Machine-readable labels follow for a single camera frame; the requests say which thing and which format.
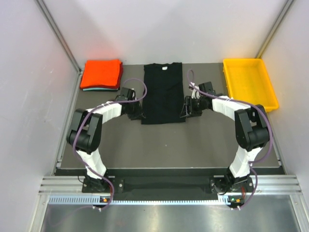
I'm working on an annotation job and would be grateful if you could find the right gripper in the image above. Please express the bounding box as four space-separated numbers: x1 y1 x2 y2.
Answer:
180 96 205 118

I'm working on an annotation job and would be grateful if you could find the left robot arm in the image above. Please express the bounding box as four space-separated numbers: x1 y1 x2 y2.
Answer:
66 87 145 193

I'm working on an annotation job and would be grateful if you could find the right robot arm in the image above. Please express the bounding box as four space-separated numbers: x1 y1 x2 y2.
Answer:
180 82 270 195

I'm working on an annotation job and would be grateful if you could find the red folded t-shirt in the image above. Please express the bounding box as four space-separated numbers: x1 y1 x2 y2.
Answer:
117 62 123 89

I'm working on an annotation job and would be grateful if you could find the teal folded t-shirt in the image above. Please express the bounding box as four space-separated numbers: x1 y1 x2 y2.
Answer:
81 87 105 92

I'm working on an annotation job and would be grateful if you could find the orange folded t-shirt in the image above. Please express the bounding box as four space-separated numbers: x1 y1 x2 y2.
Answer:
80 59 121 89

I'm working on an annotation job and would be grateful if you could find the yellow plastic tray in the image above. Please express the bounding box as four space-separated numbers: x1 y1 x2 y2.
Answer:
223 58 279 112

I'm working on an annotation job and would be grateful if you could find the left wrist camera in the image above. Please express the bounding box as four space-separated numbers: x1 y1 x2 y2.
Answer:
115 87 136 101

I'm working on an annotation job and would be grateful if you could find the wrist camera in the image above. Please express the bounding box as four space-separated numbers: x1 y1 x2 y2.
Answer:
191 82 216 99
115 87 136 101

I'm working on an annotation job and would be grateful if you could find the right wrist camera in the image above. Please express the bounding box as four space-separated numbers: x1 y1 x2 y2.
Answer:
191 82 216 99

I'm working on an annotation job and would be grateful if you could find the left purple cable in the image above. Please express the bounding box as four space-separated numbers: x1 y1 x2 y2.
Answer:
72 78 148 211

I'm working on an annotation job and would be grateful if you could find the purple cable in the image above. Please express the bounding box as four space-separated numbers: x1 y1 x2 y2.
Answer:
186 69 274 211
72 78 148 211

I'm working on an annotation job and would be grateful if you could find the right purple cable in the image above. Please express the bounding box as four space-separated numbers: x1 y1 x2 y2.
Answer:
186 69 274 211

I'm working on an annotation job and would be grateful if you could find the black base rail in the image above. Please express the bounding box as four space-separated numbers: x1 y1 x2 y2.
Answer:
82 175 254 200

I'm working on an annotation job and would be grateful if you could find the grey slotted cable duct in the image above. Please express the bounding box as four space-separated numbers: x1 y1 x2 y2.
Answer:
49 195 243 205

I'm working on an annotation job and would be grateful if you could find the left aluminium frame post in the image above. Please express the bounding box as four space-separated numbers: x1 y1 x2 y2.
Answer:
33 0 82 73

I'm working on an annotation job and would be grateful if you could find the aluminium frame post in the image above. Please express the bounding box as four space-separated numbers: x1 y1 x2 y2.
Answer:
255 0 295 58
33 0 82 73

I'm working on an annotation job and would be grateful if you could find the right aluminium frame post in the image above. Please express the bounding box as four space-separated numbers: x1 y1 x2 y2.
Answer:
255 0 295 58

